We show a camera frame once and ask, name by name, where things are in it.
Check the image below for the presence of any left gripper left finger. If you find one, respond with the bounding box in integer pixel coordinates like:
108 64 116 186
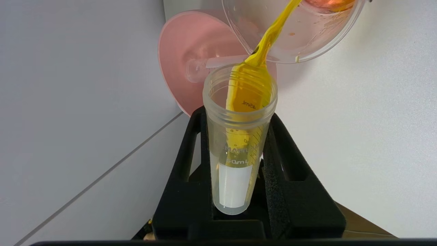
152 106 214 240

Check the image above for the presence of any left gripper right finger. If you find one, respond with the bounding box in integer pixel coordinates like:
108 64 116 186
262 113 346 239

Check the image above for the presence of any test tube with yellow pigment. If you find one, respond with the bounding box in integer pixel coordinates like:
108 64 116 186
202 63 278 216

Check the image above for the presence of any clear glass beaker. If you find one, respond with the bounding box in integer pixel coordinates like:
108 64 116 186
222 0 366 65

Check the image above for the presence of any pink bowl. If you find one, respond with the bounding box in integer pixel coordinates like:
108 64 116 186
158 10 278 117

